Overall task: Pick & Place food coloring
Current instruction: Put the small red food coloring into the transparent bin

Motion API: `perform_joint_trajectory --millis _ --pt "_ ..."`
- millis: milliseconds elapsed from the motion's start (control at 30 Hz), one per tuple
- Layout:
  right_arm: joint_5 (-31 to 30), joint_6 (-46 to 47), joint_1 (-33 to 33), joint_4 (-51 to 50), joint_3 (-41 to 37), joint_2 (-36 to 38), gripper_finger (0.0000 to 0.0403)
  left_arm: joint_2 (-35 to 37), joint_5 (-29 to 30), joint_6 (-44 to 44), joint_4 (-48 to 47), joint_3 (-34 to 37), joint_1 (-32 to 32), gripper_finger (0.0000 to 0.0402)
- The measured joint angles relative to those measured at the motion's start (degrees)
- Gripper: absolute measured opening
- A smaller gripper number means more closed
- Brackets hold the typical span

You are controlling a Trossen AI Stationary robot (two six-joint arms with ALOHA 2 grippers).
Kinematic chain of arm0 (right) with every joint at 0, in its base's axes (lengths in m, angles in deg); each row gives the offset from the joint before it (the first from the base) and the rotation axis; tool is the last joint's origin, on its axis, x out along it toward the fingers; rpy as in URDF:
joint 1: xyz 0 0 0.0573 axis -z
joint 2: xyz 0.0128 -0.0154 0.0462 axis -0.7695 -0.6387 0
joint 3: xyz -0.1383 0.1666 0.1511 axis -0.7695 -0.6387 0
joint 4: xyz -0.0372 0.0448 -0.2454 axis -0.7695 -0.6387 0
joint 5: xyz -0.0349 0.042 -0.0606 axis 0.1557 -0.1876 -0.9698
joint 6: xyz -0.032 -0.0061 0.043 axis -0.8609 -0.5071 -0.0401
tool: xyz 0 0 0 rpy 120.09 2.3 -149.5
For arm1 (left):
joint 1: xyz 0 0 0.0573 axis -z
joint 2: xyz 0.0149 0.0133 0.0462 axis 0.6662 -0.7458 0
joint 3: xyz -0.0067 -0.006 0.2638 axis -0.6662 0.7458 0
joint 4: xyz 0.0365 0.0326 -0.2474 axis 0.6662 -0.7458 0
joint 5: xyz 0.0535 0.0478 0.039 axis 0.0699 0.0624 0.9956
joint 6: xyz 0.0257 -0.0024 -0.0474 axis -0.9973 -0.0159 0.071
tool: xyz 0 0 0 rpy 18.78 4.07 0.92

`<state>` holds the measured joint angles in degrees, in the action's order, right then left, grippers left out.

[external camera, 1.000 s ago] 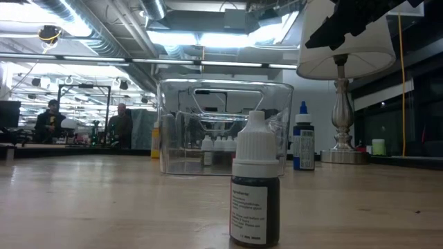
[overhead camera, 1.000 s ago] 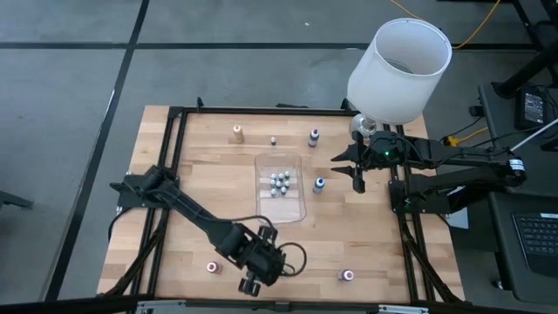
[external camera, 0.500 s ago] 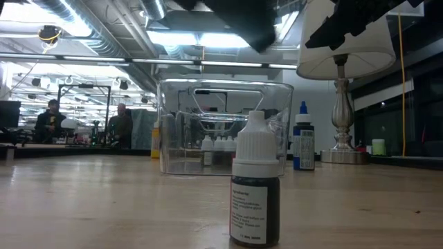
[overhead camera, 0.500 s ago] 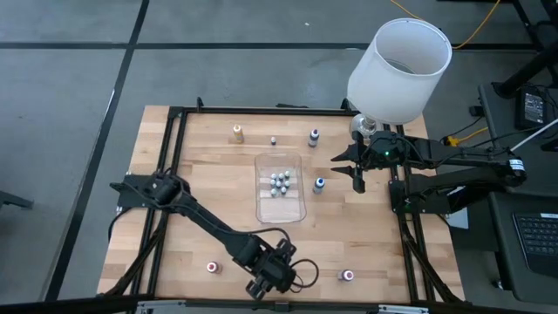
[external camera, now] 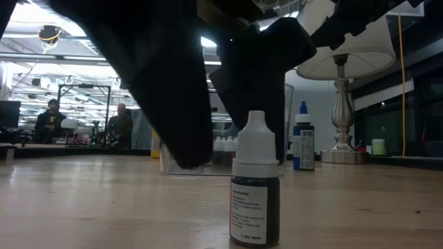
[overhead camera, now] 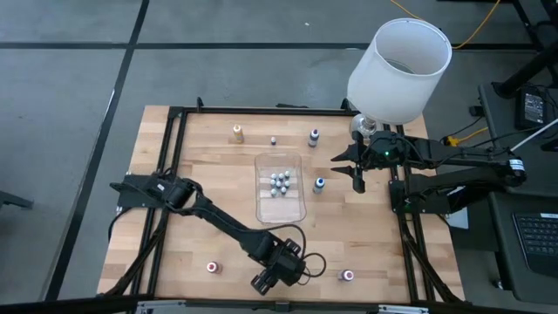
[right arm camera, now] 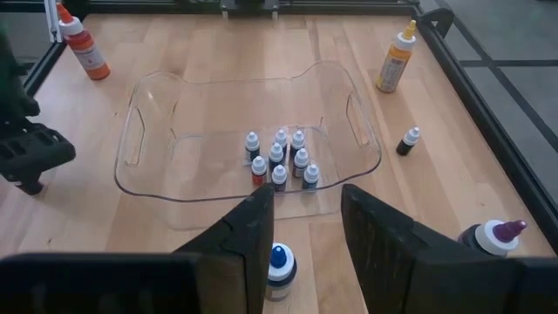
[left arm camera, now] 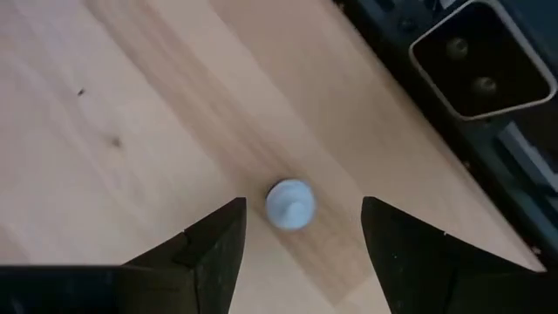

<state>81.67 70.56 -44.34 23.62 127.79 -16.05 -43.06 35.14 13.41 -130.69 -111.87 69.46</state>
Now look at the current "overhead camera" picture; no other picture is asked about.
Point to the black laptop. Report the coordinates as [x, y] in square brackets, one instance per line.
[538, 240]

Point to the large yellow food coloring bottle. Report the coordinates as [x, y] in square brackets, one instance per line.
[238, 135]

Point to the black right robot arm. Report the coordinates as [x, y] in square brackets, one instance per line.
[462, 181]

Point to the black chair leg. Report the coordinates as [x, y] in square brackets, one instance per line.
[13, 200]

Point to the white paper sheet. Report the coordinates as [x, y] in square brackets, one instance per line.
[457, 220]

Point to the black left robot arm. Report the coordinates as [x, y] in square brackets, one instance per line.
[218, 220]

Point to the white lamp shade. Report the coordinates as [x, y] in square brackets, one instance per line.
[392, 87]

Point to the clear plastic bin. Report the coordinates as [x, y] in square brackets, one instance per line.
[283, 211]

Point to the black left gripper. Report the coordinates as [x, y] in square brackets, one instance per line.
[287, 264]

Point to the black power adapter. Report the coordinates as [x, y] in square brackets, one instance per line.
[532, 107]

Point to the black aluminium table frame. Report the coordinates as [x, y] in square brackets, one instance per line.
[261, 110]

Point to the black side desk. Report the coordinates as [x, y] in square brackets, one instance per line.
[505, 261]

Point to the large purple food coloring bottle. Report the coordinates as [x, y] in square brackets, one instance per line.
[313, 138]

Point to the large blue food coloring bottle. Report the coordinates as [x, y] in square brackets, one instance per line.
[318, 185]

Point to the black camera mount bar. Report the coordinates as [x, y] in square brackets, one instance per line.
[279, 306]

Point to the large red food coloring bottle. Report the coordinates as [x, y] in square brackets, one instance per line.
[212, 267]

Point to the white rod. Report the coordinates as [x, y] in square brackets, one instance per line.
[534, 135]

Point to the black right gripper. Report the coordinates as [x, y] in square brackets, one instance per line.
[385, 152]

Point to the large pink food coloring bottle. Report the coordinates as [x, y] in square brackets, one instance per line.
[347, 275]

